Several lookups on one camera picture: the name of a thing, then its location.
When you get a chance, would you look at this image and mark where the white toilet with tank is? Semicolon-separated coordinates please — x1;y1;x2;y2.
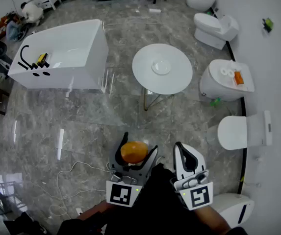
193;13;240;50

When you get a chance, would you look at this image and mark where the person's left forearm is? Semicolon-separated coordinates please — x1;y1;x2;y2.
77;200;112;221

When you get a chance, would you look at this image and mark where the black curved faucet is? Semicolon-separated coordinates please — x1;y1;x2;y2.
17;45;39;71

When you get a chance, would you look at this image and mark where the black wall shelf green box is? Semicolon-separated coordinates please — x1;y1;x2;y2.
262;18;274;33

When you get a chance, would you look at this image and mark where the white floor cable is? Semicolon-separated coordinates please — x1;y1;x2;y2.
23;160;112;218

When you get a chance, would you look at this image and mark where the white rounded toilet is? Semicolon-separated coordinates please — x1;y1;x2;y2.
199;59;255;102

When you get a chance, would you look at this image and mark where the white rectangular bathtub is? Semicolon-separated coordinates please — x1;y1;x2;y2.
7;19;109;93

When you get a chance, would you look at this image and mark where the round white side table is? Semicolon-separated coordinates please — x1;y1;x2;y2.
131;43;193;112

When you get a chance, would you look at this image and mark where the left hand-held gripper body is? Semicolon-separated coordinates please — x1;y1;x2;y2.
105;165;153;208

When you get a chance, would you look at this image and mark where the white wall-hung toilet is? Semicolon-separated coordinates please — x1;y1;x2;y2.
217;110;273;151

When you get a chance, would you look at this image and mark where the person's right forearm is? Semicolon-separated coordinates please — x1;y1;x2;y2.
193;204;232;235

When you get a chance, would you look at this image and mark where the white plate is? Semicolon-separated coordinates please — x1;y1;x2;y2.
151;60;172;76

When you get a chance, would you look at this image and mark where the person's black clothing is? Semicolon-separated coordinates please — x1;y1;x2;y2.
56;163;249;235

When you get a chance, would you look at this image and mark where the yellow and black box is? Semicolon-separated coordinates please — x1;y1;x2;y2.
36;53;51;68

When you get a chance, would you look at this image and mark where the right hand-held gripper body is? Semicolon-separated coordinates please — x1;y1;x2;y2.
170;170;214;211

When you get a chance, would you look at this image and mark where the orange ball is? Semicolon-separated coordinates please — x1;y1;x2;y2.
120;141;149;165

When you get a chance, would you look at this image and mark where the orange bag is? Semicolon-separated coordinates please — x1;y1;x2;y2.
0;13;16;38

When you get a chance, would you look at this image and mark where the orange packet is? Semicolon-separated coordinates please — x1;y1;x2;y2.
233;70;245;86

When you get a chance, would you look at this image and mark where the white toilet with dark stripe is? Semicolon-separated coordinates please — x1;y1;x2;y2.
211;192;255;229

